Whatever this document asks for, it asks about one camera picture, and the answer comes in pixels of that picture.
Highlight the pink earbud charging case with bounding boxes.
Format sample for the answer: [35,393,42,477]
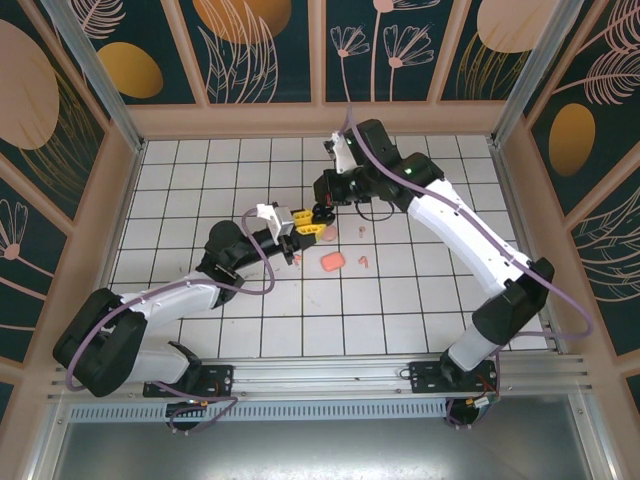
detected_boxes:
[319,251,348,274]

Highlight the grey metal sheet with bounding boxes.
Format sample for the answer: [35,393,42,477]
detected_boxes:
[47,418,609,480]

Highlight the small green circuit board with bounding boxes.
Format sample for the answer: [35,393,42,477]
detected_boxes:
[469,392,501,416]

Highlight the thin black cable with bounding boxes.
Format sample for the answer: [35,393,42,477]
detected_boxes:
[354,198,397,224]

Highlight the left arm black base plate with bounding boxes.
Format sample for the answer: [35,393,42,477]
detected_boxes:
[143,363,236,399]

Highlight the aluminium mounting rail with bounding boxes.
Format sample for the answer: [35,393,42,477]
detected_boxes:
[47,353,594,402]

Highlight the slotted grey cable duct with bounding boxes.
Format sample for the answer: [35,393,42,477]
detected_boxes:
[67,399,451,422]

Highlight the aluminium frame post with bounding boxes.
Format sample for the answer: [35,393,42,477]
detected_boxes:
[491,0,601,147]
[39,0,147,154]

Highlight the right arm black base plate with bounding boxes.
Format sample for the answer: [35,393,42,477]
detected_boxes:
[408,359,501,396]

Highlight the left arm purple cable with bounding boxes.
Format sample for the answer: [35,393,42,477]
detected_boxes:
[63,207,276,436]

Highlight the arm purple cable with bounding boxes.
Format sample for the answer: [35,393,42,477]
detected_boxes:
[63,207,276,436]
[342,102,596,431]

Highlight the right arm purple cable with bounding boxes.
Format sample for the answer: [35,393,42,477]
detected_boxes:
[342,102,596,431]

